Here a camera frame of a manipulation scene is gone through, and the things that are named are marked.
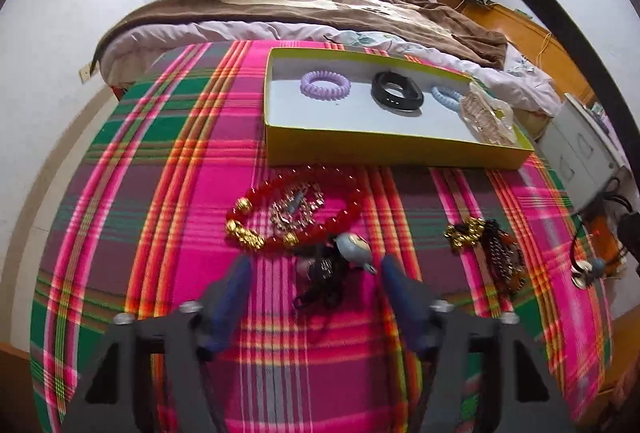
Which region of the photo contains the silver chain bracelet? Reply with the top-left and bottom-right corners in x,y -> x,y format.
269,183 -> 325,234

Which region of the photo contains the dark bead bracelet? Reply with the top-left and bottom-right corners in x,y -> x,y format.
444,217 -> 527,296

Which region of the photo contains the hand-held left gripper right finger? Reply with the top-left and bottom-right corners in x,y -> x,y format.
381,254 -> 576,433

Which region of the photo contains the wooden headboard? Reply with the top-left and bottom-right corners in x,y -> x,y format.
462,3 -> 596,98

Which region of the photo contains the red bead bracelet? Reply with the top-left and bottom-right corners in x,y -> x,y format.
225,165 -> 363,255

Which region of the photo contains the black wristband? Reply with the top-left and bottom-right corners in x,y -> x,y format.
371,70 -> 425,114

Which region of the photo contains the purple spiral hair tie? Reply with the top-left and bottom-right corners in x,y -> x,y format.
300,70 -> 351,104

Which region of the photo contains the white drawer cabinet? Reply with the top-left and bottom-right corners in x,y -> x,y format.
537,93 -> 636,208

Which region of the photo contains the bed with brown blanket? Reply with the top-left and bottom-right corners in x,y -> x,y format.
100,20 -> 561,114

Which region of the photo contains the plaid pink green cloth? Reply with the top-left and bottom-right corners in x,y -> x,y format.
30,40 -> 613,433

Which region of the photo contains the yellow cardboard box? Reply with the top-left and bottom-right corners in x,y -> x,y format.
263,47 -> 536,172

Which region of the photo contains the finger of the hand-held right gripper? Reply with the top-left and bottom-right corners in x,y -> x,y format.
619,210 -> 640,259

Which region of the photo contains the black hair tie with charm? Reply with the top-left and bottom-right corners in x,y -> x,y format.
292,233 -> 378,309

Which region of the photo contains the clear pink hair claw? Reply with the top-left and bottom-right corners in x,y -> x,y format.
459,83 -> 517,146

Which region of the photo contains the light blue spiral hair tie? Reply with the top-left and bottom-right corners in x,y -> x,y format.
430,85 -> 468,114

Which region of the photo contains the black cable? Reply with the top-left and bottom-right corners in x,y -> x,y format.
415,0 -> 640,148

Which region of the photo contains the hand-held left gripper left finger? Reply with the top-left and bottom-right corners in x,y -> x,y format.
65,257 -> 253,433

